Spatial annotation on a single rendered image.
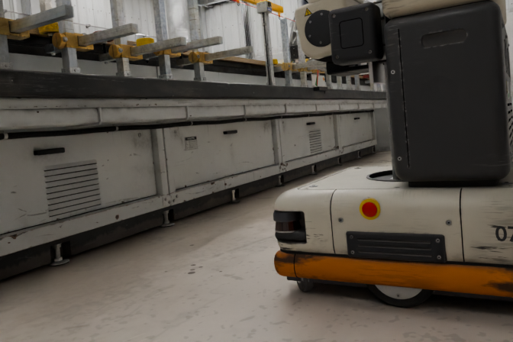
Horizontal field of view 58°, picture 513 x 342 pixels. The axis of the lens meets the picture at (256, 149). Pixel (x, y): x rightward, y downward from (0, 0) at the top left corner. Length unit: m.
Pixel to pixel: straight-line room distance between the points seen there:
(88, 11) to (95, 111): 9.99
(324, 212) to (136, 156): 1.27
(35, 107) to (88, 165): 0.50
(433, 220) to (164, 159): 1.54
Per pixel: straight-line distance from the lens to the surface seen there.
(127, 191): 2.23
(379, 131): 5.99
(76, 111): 1.77
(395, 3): 1.18
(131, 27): 1.61
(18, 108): 1.63
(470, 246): 1.13
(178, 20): 7.47
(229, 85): 2.45
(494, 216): 1.11
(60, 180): 2.00
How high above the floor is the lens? 0.47
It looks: 3 degrees down
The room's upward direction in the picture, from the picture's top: 5 degrees counter-clockwise
